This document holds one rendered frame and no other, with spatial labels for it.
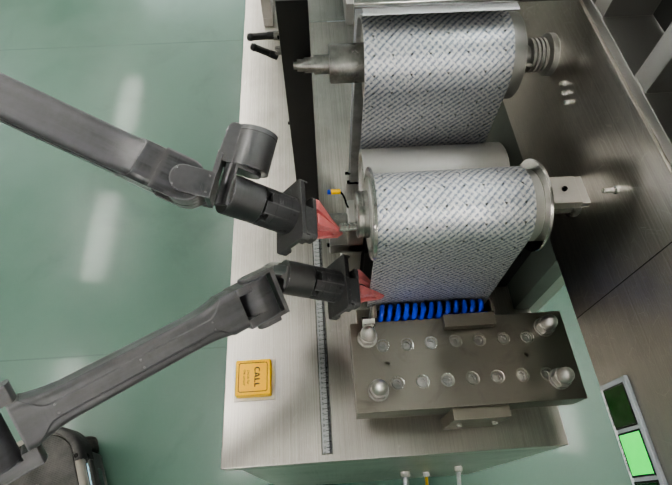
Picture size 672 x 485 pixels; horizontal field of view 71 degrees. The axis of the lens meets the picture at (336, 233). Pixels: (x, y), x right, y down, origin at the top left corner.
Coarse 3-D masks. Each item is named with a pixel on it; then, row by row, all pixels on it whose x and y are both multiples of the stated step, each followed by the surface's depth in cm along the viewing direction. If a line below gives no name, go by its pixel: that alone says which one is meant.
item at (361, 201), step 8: (360, 192) 73; (360, 200) 72; (368, 200) 72; (360, 208) 71; (368, 208) 71; (360, 216) 71; (368, 216) 71; (360, 224) 71; (368, 224) 71; (360, 232) 72; (368, 232) 72
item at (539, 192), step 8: (536, 176) 72; (368, 184) 71; (536, 184) 71; (368, 192) 71; (536, 192) 70; (536, 200) 70; (544, 200) 70; (544, 208) 70; (536, 216) 70; (544, 216) 70; (536, 224) 71; (536, 232) 72; (368, 240) 75; (368, 248) 76
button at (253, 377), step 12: (252, 360) 96; (264, 360) 96; (240, 372) 94; (252, 372) 94; (264, 372) 94; (240, 384) 93; (252, 384) 93; (264, 384) 93; (240, 396) 93; (252, 396) 93; (264, 396) 94
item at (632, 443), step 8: (632, 432) 64; (624, 440) 65; (632, 440) 64; (640, 440) 62; (624, 448) 65; (632, 448) 64; (640, 448) 62; (632, 456) 64; (640, 456) 62; (632, 464) 64; (640, 464) 62; (648, 464) 61; (632, 472) 64; (640, 472) 62; (648, 472) 61
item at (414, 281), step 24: (384, 264) 76; (408, 264) 77; (432, 264) 78; (456, 264) 78; (480, 264) 79; (504, 264) 79; (384, 288) 85; (408, 288) 85; (432, 288) 86; (456, 288) 87; (480, 288) 88
